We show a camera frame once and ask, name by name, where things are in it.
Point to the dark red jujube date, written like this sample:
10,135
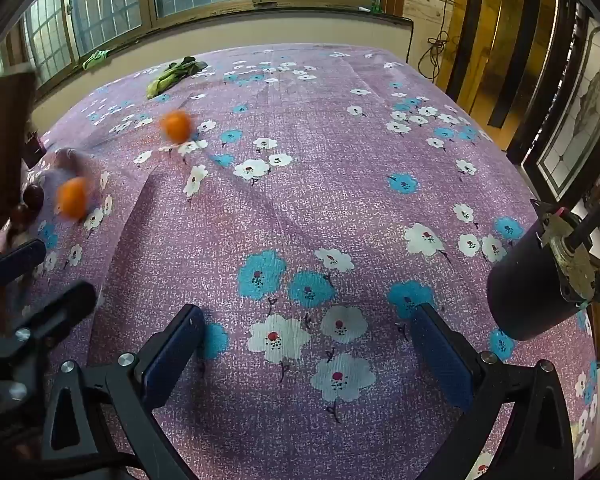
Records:
19,216
33,195

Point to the green bok choy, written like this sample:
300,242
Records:
172,77

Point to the black cylinder with metal lid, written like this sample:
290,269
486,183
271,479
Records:
522,285

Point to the window with metal grille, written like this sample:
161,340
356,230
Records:
115,5

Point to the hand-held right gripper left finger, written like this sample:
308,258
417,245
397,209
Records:
175,360

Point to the dark wooden slatted partition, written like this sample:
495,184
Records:
472,20

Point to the purple floral bedsheet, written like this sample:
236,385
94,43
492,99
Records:
330,185

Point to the green cloth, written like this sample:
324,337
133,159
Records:
97,58

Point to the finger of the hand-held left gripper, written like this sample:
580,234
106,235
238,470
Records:
65,306
15,261

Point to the stained glass panel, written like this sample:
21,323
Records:
580,110

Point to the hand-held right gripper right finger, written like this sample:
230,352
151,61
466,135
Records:
442,360

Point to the orange mandarin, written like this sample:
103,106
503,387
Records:
72,198
175,126

